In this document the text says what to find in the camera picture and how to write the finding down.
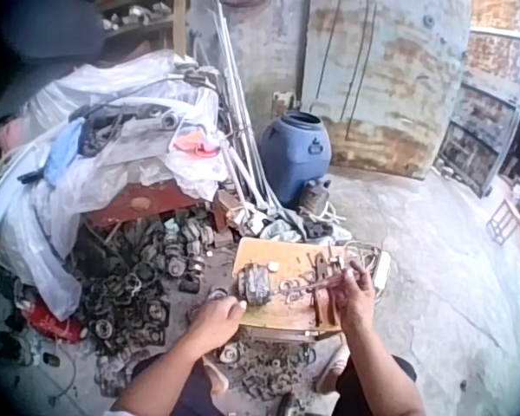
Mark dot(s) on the white power strip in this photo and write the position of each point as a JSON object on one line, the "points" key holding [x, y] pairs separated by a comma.
{"points": [[383, 268]]}

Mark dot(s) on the small wooden work table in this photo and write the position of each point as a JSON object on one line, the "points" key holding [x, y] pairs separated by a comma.
{"points": [[268, 318]]}

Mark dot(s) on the dark metal rack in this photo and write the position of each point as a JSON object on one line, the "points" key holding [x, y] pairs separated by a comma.
{"points": [[481, 130]]}

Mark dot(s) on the red fire extinguisher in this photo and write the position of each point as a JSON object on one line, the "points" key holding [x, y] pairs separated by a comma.
{"points": [[54, 325]]}

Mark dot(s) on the person's left hand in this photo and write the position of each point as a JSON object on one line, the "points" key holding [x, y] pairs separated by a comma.
{"points": [[212, 323]]}

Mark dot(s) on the old rusty motor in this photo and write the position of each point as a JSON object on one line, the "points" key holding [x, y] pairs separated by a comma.
{"points": [[314, 197]]}

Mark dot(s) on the grey electric motor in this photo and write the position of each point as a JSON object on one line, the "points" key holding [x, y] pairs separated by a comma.
{"points": [[258, 284]]}

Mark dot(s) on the wooden wall shelf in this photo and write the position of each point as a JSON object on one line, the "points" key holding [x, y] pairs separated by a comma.
{"points": [[138, 21]]}

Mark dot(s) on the heap of grey rags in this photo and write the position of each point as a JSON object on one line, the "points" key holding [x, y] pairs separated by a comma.
{"points": [[294, 227]]}

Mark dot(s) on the person's legs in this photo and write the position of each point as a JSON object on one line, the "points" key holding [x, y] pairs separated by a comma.
{"points": [[338, 372]]}

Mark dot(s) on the person's right hand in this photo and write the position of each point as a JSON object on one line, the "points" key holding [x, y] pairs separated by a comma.
{"points": [[355, 303]]}

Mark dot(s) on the heap of scrap motor parts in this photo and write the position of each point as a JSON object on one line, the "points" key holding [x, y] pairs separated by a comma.
{"points": [[143, 286]]}

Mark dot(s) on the small white cap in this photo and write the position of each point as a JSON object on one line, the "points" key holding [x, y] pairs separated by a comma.
{"points": [[272, 266]]}

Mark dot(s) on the round metal pulley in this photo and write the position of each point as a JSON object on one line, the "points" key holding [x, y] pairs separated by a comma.
{"points": [[229, 353]]}

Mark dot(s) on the metal rings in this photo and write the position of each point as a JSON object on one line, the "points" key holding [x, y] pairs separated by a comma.
{"points": [[292, 290]]}

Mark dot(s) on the blue plastic barrel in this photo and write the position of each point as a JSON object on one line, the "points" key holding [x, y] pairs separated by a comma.
{"points": [[294, 160]]}

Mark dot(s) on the person's right fingers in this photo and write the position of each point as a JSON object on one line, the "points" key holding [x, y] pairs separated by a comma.
{"points": [[353, 279]]}

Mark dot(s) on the bundle of metal rods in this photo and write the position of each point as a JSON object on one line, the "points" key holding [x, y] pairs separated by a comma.
{"points": [[242, 130]]}

